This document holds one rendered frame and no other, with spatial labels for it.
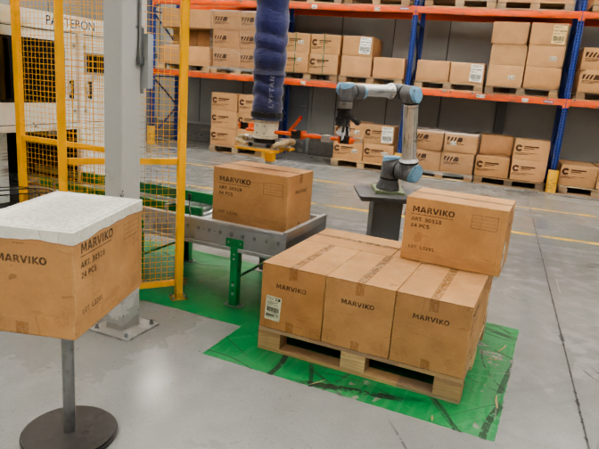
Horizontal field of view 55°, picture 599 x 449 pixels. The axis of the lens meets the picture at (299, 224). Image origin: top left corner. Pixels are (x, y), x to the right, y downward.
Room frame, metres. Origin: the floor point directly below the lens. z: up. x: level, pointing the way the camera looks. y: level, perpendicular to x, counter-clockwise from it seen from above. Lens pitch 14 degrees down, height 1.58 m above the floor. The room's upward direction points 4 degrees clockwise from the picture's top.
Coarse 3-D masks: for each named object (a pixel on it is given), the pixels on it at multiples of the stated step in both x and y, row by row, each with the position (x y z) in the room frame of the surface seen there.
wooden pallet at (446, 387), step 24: (264, 336) 3.15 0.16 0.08; (288, 336) 3.09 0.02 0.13; (480, 336) 3.52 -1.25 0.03; (312, 360) 3.02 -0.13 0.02; (336, 360) 3.04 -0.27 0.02; (360, 360) 2.91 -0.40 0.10; (384, 360) 2.86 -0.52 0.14; (408, 384) 2.82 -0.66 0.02; (432, 384) 2.84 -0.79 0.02; (456, 384) 2.70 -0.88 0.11
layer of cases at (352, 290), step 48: (336, 240) 3.77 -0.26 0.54; (384, 240) 3.86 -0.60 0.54; (288, 288) 3.10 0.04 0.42; (336, 288) 2.98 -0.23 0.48; (384, 288) 2.88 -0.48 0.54; (432, 288) 2.94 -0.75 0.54; (480, 288) 3.00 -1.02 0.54; (336, 336) 2.97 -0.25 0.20; (384, 336) 2.86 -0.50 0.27; (432, 336) 2.76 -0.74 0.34
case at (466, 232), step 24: (432, 192) 3.63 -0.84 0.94; (456, 192) 3.70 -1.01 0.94; (408, 216) 3.45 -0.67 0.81; (432, 216) 3.39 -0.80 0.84; (456, 216) 3.33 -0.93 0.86; (480, 216) 3.27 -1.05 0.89; (504, 216) 3.22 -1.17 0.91; (408, 240) 3.44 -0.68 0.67; (432, 240) 3.38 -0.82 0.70; (456, 240) 3.32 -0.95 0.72; (480, 240) 3.27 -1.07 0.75; (504, 240) 3.21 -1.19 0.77; (432, 264) 3.37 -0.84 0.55; (456, 264) 3.31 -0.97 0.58; (480, 264) 3.26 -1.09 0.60; (504, 264) 3.46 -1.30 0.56
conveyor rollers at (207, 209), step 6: (96, 186) 4.93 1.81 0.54; (102, 186) 4.99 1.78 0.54; (162, 198) 4.65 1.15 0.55; (168, 198) 4.71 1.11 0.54; (186, 204) 4.50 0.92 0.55; (192, 204) 4.55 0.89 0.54; (198, 204) 4.51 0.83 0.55; (204, 204) 4.56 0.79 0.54; (204, 210) 4.39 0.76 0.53; (210, 210) 4.34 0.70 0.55; (204, 216) 4.11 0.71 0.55; (210, 216) 4.16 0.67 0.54
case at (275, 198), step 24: (216, 168) 4.02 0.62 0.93; (240, 168) 3.98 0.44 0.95; (264, 168) 4.06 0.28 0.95; (288, 168) 4.15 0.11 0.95; (216, 192) 4.02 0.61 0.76; (240, 192) 3.94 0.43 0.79; (264, 192) 3.86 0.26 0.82; (288, 192) 3.78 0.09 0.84; (216, 216) 4.01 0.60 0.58; (240, 216) 3.93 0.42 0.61; (264, 216) 3.85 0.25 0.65; (288, 216) 3.81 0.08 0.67
